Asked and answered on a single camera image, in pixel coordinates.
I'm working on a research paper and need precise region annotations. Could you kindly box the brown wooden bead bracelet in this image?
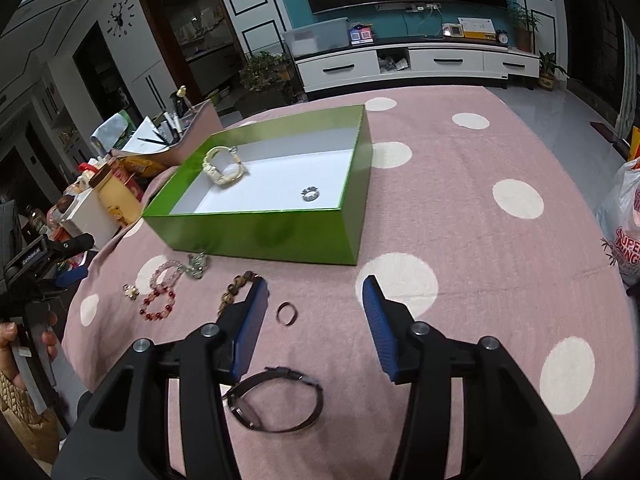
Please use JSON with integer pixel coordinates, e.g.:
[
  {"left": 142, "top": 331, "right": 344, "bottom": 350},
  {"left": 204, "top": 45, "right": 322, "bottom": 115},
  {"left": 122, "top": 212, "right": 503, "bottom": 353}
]
[{"left": 216, "top": 270, "right": 262, "bottom": 317}]

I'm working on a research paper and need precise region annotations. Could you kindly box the silver green charm bracelet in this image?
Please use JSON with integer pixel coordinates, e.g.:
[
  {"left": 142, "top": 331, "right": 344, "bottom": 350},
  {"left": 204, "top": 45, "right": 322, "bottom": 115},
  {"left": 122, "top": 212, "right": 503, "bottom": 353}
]
[{"left": 183, "top": 251, "right": 211, "bottom": 281}]

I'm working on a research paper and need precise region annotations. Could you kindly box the black band wristwatch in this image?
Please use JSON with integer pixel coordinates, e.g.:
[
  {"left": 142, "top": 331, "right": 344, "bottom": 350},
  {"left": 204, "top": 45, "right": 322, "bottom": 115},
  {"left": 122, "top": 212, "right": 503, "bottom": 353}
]
[{"left": 224, "top": 366, "right": 324, "bottom": 434}]

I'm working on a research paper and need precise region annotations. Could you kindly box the red bead bracelet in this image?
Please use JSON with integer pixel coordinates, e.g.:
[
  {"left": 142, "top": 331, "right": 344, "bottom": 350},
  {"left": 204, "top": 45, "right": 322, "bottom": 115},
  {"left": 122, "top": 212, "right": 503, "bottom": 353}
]
[{"left": 138, "top": 285, "right": 177, "bottom": 322}]

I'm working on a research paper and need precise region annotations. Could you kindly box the pale pink bead bracelet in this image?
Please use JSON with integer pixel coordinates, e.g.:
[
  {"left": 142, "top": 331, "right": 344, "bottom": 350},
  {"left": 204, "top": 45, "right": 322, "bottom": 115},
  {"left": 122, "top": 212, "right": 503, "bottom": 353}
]
[{"left": 148, "top": 258, "right": 190, "bottom": 292}]

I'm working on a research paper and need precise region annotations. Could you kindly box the cream white wristwatch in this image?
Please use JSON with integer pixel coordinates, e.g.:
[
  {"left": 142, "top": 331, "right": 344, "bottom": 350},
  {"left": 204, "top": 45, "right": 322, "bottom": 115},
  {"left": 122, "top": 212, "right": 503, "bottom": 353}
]
[{"left": 202, "top": 145, "right": 248, "bottom": 188}]

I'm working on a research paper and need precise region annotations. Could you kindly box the person's left hand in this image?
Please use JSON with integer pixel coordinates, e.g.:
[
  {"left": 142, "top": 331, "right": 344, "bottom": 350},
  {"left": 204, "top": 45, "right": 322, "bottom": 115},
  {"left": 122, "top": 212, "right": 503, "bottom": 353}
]
[{"left": 0, "top": 311, "right": 61, "bottom": 391}]

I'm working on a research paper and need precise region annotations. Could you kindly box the white cardboard box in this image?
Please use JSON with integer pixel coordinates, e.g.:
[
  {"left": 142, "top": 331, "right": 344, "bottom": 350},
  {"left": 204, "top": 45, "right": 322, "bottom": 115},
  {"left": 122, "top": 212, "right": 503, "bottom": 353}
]
[{"left": 61, "top": 188, "right": 120, "bottom": 250}]

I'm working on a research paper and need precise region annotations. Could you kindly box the small flower brooch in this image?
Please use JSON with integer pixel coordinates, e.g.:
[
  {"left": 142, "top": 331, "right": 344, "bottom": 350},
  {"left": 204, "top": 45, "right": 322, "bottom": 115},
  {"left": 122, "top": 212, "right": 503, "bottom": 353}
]
[{"left": 122, "top": 284, "right": 140, "bottom": 301}]

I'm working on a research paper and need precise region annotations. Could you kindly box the yellow bear drink bottle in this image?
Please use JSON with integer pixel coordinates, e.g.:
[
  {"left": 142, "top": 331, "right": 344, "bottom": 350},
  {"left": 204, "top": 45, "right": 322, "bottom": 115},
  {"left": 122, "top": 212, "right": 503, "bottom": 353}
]
[{"left": 89, "top": 165, "right": 142, "bottom": 226}]

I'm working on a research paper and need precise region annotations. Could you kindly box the yellow snack bag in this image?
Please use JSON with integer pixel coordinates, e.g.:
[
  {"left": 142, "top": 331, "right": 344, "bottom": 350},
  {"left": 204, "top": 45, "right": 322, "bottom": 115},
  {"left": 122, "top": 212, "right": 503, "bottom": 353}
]
[{"left": 120, "top": 155, "right": 167, "bottom": 178}]

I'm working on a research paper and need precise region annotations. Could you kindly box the green cardboard box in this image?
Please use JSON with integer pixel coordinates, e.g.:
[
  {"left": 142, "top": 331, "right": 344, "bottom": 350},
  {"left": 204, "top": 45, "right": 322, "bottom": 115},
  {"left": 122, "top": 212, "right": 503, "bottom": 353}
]
[{"left": 143, "top": 105, "right": 372, "bottom": 266}]

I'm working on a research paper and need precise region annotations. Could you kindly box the pink polka dot blanket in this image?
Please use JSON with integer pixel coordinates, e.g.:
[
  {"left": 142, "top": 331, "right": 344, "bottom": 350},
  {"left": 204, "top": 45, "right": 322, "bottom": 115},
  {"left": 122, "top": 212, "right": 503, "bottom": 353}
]
[{"left": 63, "top": 87, "right": 638, "bottom": 479}]

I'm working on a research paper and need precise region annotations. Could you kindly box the pink storage bin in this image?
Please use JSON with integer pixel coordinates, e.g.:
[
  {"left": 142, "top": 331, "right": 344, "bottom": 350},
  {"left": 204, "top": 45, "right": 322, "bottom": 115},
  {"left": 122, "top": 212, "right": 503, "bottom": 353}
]
[{"left": 112, "top": 101, "right": 224, "bottom": 167}]

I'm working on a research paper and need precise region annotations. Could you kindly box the potted green plant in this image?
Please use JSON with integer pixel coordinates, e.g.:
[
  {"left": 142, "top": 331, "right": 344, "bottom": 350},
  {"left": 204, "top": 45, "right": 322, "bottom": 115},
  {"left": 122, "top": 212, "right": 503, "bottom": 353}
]
[{"left": 234, "top": 51, "right": 294, "bottom": 117}]

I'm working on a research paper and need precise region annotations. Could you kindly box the white plastic shopping bag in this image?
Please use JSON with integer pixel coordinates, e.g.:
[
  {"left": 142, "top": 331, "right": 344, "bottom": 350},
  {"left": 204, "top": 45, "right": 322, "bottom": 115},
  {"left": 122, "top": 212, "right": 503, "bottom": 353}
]
[{"left": 596, "top": 158, "right": 640, "bottom": 286}]

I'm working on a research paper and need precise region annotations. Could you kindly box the white tv cabinet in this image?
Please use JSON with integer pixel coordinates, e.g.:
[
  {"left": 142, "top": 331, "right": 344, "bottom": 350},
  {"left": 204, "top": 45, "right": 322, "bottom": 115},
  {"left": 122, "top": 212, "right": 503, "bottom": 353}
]
[{"left": 295, "top": 41, "right": 539, "bottom": 93}]

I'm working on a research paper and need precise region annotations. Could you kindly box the clear plastic storage box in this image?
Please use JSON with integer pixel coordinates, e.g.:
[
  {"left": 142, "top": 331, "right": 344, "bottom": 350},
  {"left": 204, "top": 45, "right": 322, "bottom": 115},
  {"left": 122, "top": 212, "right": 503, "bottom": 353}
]
[{"left": 283, "top": 18, "right": 350, "bottom": 58}]

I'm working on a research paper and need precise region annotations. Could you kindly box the small potted plant right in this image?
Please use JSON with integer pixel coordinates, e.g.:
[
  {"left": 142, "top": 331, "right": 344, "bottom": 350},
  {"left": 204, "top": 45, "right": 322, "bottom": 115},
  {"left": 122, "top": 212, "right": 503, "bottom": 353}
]
[{"left": 508, "top": 2, "right": 539, "bottom": 52}]

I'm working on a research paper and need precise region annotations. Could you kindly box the small brown hair tie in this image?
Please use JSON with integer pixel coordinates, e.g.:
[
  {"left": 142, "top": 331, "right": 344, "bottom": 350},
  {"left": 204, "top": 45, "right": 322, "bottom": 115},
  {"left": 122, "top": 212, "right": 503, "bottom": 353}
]
[{"left": 275, "top": 301, "right": 300, "bottom": 326}]

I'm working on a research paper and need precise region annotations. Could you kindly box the black wall clock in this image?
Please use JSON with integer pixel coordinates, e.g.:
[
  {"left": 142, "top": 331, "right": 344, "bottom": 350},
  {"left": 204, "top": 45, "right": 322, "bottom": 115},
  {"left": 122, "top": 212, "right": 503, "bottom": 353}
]
[{"left": 106, "top": 0, "right": 136, "bottom": 38}]

